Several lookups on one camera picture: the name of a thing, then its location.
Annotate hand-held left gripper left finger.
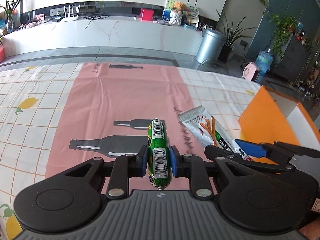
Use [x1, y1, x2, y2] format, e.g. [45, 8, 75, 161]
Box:
[60, 144, 148, 199]

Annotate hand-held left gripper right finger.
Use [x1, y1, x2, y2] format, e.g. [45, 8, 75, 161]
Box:
[170, 145, 253, 199]

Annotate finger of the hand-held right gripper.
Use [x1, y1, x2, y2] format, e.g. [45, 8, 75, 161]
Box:
[204, 145, 295, 175]
[234, 139, 320, 165]

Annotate green sausage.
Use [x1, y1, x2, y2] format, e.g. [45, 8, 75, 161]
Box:
[146, 118, 173, 189]

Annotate orange cardboard box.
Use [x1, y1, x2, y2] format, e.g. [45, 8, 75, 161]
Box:
[237, 85, 320, 158]

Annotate grey-white stick snack packet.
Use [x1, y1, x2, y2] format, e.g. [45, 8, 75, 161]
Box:
[177, 105, 253, 162]

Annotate pink pig-shaped object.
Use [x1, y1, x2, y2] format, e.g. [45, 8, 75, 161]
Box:
[242, 62, 261, 82]

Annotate blue water bottle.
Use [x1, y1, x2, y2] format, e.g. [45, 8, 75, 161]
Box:
[254, 48, 274, 77]

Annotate grey cabinet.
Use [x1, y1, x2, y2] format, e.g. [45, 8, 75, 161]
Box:
[272, 33, 313, 88]

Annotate potted long-leaf plant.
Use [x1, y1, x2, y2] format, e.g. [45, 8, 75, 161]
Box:
[216, 10, 258, 63]

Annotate silver trash can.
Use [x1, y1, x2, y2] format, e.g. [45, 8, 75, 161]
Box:
[196, 27, 227, 67]

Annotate green ivy plant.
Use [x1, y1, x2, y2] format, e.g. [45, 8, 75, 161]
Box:
[262, 11, 300, 67]

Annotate white marble cabinet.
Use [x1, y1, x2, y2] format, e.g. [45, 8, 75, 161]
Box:
[0, 0, 208, 56]

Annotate red box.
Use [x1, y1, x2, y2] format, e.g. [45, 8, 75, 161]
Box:
[140, 8, 154, 22]

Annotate white router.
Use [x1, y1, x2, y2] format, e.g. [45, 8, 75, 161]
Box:
[60, 3, 81, 23]

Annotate orchid in glass vase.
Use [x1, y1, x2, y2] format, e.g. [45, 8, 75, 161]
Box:
[0, 0, 25, 34]

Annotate black cables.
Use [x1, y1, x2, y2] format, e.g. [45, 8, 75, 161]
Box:
[84, 12, 111, 29]

